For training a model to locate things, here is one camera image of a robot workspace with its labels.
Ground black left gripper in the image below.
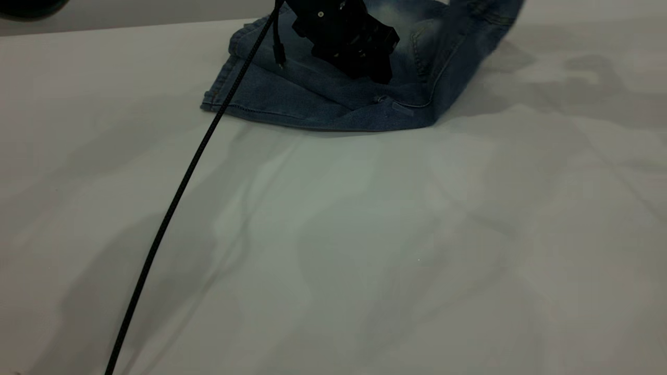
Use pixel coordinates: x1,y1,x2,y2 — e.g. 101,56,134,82
286,0,401,84

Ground blue denim pants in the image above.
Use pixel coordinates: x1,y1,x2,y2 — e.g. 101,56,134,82
201,0,526,132

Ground short black plug cable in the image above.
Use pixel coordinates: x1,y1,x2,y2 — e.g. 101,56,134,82
272,8,286,69

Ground long black braided cable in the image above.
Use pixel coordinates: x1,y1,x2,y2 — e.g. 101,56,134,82
104,0,286,375

